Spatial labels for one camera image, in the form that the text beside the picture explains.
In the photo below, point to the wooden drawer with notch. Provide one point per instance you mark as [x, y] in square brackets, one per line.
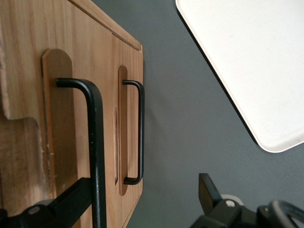
[80, 59]

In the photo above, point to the dark grey table mat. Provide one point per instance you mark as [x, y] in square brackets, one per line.
[178, 118]

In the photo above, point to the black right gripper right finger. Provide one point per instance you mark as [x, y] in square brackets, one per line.
[213, 209]

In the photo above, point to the plain wooden drawer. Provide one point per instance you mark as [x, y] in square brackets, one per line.
[133, 71]

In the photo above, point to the beige rectangular tray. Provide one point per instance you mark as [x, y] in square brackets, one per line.
[249, 59]

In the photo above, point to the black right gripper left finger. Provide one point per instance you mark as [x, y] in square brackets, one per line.
[59, 209]

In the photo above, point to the wooden two-drawer cabinet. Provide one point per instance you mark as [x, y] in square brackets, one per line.
[107, 18]

